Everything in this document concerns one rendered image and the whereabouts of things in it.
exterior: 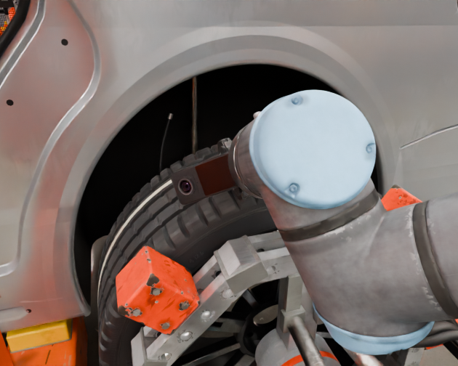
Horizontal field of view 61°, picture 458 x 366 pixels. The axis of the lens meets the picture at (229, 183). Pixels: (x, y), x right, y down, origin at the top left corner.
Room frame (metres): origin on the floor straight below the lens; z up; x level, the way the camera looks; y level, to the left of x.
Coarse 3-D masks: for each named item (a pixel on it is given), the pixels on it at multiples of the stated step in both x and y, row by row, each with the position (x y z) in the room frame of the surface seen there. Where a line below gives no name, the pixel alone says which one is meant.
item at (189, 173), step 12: (216, 156) 0.45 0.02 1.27; (192, 168) 0.45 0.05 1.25; (204, 168) 0.45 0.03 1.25; (216, 168) 0.44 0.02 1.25; (228, 168) 0.44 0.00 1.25; (180, 180) 0.45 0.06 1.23; (192, 180) 0.45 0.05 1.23; (204, 180) 0.44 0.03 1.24; (216, 180) 0.44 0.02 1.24; (228, 180) 0.43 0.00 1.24; (180, 192) 0.45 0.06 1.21; (192, 192) 0.44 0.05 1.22; (204, 192) 0.44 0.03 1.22; (216, 192) 0.43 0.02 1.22
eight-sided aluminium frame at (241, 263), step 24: (240, 240) 0.47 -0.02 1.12; (264, 240) 0.47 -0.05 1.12; (216, 264) 0.45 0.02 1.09; (240, 264) 0.42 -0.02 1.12; (264, 264) 0.43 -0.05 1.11; (288, 264) 0.44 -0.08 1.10; (216, 288) 0.41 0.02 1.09; (240, 288) 0.42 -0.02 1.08; (192, 312) 0.40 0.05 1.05; (216, 312) 0.41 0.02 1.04; (144, 336) 0.42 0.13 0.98; (168, 336) 0.39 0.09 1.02; (192, 336) 0.40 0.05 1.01; (144, 360) 0.38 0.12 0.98; (168, 360) 0.39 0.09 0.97; (384, 360) 0.56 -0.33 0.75; (408, 360) 0.52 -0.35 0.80
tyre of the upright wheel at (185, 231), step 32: (192, 160) 0.68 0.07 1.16; (160, 192) 0.62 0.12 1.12; (224, 192) 0.54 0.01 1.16; (128, 224) 0.60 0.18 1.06; (160, 224) 0.53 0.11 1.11; (192, 224) 0.49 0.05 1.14; (224, 224) 0.50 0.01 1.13; (256, 224) 0.51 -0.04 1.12; (128, 256) 0.52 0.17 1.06; (192, 256) 0.48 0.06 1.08; (128, 320) 0.45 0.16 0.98; (128, 352) 0.45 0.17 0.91
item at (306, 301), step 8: (280, 280) 0.50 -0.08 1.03; (280, 288) 0.49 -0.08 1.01; (304, 288) 0.45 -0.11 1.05; (280, 296) 0.49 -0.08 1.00; (304, 296) 0.46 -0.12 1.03; (280, 304) 0.49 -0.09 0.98; (304, 304) 0.46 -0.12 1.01; (312, 304) 0.46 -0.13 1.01; (280, 312) 0.49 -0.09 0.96; (312, 312) 0.46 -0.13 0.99; (312, 320) 0.46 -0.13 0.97; (280, 328) 0.48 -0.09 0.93; (312, 328) 0.46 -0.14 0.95; (280, 336) 0.48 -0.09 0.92; (288, 336) 0.45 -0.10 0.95; (312, 336) 0.46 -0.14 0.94; (288, 344) 0.45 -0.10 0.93
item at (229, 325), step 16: (256, 288) 0.59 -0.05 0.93; (272, 288) 0.56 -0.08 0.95; (240, 304) 0.57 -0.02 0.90; (256, 304) 0.54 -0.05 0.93; (272, 304) 0.55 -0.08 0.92; (224, 320) 0.52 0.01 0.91; (240, 320) 0.53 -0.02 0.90; (272, 320) 0.60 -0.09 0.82; (240, 336) 0.53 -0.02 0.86; (256, 336) 0.58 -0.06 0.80; (192, 352) 0.52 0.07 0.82; (208, 352) 0.52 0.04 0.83; (224, 352) 0.52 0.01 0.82; (240, 352) 0.54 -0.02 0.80; (336, 352) 0.63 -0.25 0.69
